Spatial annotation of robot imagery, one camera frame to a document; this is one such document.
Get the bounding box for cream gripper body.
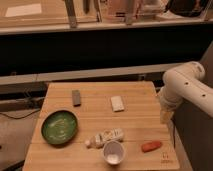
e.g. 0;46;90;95
160;102;174;124

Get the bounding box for white ceramic cup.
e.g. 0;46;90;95
102;141;125;165

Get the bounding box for white rectangular block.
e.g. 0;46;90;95
111;96;124;112

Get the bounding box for black cable on floor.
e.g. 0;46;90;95
0;108;42;121

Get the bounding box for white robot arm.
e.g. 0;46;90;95
158;61;213;124

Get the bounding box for grey rectangular block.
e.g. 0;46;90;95
72;90;81;107

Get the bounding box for green bowl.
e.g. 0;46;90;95
41;110;78;145

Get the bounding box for white paper sheet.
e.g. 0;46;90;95
5;3;42;17

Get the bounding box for dark robot base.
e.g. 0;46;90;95
171;41;213;171

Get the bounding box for orange carrot toy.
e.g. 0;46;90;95
141;141;162;153

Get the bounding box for white plastic bottle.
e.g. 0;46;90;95
85;128;124;148

